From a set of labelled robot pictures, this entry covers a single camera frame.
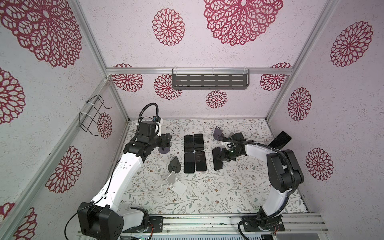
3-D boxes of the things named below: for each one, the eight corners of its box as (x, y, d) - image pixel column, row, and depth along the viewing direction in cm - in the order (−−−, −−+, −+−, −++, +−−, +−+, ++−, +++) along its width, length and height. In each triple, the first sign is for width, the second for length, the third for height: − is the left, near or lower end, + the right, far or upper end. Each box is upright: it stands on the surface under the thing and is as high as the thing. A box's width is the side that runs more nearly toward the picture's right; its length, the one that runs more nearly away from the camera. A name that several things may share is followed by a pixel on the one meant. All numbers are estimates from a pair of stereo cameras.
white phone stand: (167, 185, 88) (164, 178, 80) (174, 178, 91) (173, 170, 82) (179, 198, 84) (177, 191, 75) (186, 190, 87) (186, 182, 78)
